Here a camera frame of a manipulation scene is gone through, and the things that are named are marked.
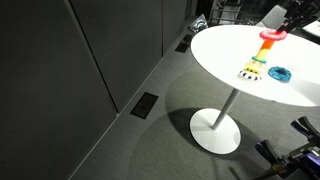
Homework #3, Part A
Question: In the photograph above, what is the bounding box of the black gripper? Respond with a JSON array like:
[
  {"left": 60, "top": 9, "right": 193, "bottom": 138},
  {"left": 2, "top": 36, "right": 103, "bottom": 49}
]
[{"left": 279, "top": 0, "right": 320, "bottom": 33}]

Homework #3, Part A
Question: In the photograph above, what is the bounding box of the red toy ring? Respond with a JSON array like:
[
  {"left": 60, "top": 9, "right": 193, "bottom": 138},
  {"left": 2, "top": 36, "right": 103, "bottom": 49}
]
[{"left": 259, "top": 28, "right": 288, "bottom": 42}]

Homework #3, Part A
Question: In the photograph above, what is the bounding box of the orange ring stacker toy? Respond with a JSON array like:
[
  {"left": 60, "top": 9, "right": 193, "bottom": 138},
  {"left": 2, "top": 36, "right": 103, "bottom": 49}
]
[{"left": 238, "top": 40, "right": 274, "bottom": 81}]

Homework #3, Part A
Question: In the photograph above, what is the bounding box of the small floor outlet cover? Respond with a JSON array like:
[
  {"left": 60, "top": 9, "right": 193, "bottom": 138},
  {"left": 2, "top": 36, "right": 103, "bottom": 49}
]
[{"left": 175, "top": 43, "right": 189, "bottom": 53}]

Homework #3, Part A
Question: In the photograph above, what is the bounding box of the black floor outlet cover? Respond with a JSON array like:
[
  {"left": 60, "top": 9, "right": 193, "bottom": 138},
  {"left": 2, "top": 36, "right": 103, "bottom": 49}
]
[{"left": 131, "top": 92, "right": 158, "bottom": 119}]

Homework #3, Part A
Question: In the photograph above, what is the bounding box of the blue studded toy ring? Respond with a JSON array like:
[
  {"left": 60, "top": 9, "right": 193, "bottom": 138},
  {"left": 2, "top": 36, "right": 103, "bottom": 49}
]
[{"left": 267, "top": 65, "right": 292, "bottom": 83}]

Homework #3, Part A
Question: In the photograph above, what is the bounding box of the grey metal floor bracket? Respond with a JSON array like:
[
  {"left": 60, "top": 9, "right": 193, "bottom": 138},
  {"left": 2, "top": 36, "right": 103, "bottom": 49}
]
[{"left": 189, "top": 14, "right": 208, "bottom": 33}]

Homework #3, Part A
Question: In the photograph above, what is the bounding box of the purple handled clamp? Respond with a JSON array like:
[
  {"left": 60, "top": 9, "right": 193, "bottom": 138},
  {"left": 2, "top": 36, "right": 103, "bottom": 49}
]
[
  {"left": 291, "top": 116, "right": 320, "bottom": 145},
  {"left": 255, "top": 140, "right": 287, "bottom": 171}
]

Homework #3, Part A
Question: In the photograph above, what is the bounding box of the white table pedestal base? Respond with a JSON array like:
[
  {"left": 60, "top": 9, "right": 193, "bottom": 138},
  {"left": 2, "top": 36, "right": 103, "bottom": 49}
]
[{"left": 190, "top": 89, "right": 241, "bottom": 154}]

